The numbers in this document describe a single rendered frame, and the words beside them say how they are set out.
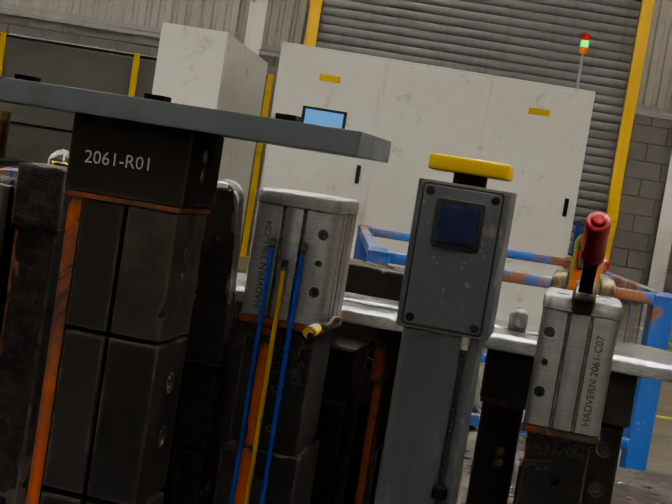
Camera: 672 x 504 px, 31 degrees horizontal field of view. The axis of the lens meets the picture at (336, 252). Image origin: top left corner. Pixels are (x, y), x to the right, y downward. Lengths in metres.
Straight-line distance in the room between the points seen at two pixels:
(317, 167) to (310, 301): 8.05
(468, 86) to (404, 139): 0.63
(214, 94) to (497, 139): 2.17
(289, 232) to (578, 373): 0.28
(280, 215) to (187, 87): 8.12
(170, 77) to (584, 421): 8.27
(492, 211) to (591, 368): 0.22
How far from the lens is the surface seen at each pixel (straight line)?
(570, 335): 1.05
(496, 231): 0.88
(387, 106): 9.13
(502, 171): 0.89
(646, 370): 1.17
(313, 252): 1.07
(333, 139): 0.87
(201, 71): 9.18
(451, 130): 9.15
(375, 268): 1.40
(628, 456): 3.22
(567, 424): 1.06
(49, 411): 0.99
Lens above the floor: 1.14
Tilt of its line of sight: 4 degrees down
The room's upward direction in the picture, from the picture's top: 9 degrees clockwise
